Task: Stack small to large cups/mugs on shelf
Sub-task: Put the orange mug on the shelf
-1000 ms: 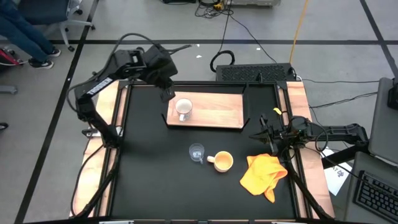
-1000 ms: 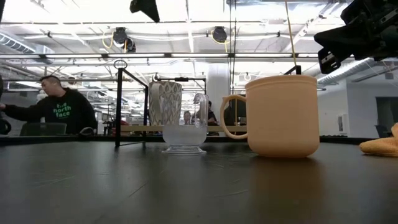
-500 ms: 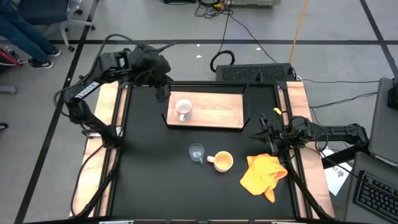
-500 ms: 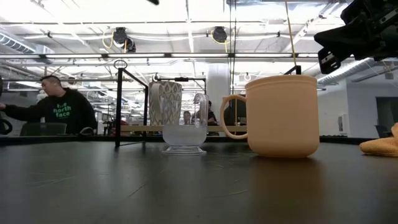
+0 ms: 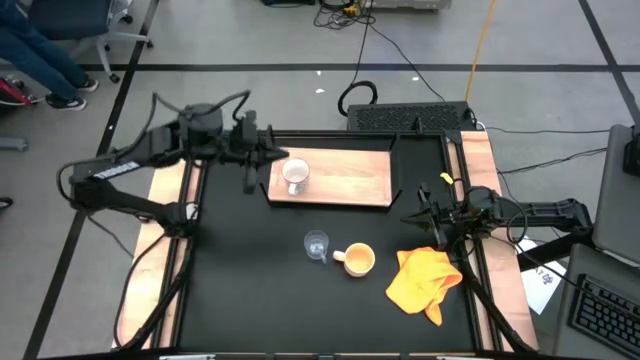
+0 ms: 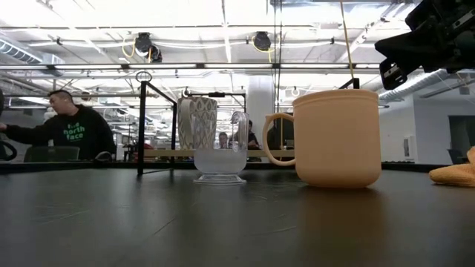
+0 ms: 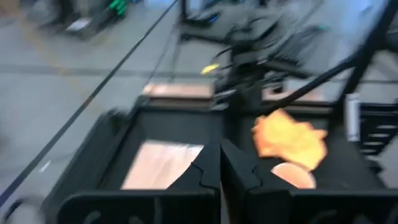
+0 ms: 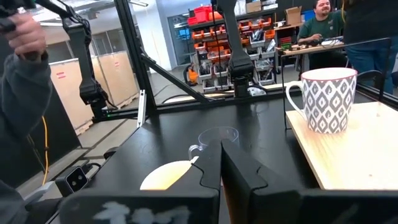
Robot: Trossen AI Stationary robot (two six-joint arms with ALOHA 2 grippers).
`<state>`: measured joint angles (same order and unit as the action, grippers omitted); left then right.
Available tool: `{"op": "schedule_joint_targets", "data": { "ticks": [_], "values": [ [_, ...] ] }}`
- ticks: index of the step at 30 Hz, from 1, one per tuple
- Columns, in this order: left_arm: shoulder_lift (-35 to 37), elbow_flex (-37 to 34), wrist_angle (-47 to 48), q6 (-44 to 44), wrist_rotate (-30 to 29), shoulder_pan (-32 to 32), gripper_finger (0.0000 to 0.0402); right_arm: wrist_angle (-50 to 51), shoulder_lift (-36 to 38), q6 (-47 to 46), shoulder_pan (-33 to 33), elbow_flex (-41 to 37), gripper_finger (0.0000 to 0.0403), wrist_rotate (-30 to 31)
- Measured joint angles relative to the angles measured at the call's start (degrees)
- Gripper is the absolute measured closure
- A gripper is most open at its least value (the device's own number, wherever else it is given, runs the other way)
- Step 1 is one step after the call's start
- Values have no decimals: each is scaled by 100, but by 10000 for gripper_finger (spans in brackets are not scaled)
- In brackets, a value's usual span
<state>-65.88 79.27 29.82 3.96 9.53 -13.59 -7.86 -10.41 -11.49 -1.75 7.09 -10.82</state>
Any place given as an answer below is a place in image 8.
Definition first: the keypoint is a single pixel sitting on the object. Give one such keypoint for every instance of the clear glass cup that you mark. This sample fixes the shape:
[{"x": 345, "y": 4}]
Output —
[{"x": 217, "y": 133}]

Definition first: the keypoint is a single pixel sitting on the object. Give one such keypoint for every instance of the person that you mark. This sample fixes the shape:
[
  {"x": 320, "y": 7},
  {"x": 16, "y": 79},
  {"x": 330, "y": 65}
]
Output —
[
  {"x": 320, "y": 28},
  {"x": 370, "y": 21}
]

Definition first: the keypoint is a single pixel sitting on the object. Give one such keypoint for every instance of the storage rack with bins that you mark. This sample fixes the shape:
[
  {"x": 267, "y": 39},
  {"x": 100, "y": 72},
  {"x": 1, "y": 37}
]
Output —
[{"x": 205, "y": 46}]

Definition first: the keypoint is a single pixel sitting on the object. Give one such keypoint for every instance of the person's hand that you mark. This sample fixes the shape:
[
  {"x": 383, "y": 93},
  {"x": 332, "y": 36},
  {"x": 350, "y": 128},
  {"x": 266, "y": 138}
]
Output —
[{"x": 28, "y": 37}]

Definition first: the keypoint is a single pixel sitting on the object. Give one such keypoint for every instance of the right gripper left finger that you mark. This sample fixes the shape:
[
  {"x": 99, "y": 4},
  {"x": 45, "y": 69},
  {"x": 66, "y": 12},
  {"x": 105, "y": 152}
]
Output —
[{"x": 208, "y": 174}]

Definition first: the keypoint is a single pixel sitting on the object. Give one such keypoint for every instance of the orange mug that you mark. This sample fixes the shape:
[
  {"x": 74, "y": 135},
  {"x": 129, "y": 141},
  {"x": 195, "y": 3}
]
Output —
[{"x": 168, "y": 175}]

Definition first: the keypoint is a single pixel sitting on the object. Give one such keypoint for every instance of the red plastic bin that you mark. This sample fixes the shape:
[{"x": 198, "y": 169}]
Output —
[{"x": 202, "y": 14}]

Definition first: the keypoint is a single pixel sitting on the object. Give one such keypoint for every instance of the black metal table frame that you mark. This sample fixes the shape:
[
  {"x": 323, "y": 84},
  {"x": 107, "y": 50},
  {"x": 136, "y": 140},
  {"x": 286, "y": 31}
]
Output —
[{"x": 133, "y": 46}]

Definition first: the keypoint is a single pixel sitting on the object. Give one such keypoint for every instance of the cardboard box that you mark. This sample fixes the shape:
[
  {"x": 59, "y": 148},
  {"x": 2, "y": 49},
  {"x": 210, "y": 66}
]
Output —
[
  {"x": 293, "y": 17},
  {"x": 253, "y": 7}
]

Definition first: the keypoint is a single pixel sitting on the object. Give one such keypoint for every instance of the small black camera box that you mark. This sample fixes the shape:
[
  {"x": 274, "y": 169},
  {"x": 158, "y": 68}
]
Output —
[{"x": 74, "y": 180}]

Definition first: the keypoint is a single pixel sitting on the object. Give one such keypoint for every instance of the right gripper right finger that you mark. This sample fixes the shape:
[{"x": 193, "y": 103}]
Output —
[{"x": 242, "y": 186}]

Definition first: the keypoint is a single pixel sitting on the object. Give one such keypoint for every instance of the silver metal bracket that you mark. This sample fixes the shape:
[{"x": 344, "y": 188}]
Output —
[{"x": 141, "y": 109}]

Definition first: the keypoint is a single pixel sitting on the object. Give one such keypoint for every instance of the wooden workbench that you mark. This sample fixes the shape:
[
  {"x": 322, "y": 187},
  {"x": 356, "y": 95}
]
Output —
[{"x": 308, "y": 49}]

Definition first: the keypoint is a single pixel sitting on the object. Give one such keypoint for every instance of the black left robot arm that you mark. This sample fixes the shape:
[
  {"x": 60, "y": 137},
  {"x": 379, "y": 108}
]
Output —
[{"x": 237, "y": 62}]

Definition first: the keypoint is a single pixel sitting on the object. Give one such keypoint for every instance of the grey white patterned mug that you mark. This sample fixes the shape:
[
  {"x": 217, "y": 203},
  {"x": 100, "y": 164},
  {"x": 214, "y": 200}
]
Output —
[{"x": 329, "y": 102}]

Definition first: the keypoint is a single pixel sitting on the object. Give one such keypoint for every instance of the beige wooden crate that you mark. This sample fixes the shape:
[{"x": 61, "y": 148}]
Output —
[
  {"x": 121, "y": 74},
  {"x": 71, "y": 93}
]

